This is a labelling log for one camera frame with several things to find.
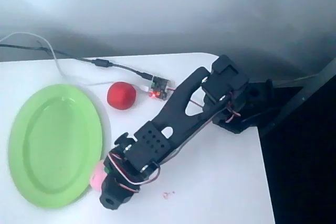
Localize red plush ball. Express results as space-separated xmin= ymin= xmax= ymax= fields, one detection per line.
xmin=106 ymin=81 xmax=138 ymax=110

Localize black side panel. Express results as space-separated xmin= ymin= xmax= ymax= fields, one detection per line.
xmin=258 ymin=58 xmax=336 ymax=224

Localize black and white cables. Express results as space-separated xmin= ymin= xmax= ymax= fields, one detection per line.
xmin=0 ymin=32 xmax=152 ymax=94

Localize green oval plastic plate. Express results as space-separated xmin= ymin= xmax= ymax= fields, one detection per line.
xmin=7 ymin=83 xmax=104 ymax=207

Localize pink plush peach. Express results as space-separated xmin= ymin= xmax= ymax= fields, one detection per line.
xmin=89 ymin=160 xmax=108 ymax=192

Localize small controller circuit board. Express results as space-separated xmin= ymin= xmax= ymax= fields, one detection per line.
xmin=149 ymin=76 xmax=177 ymax=101

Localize black power cable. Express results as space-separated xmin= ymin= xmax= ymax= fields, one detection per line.
xmin=0 ymin=42 xmax=154 ymax=81

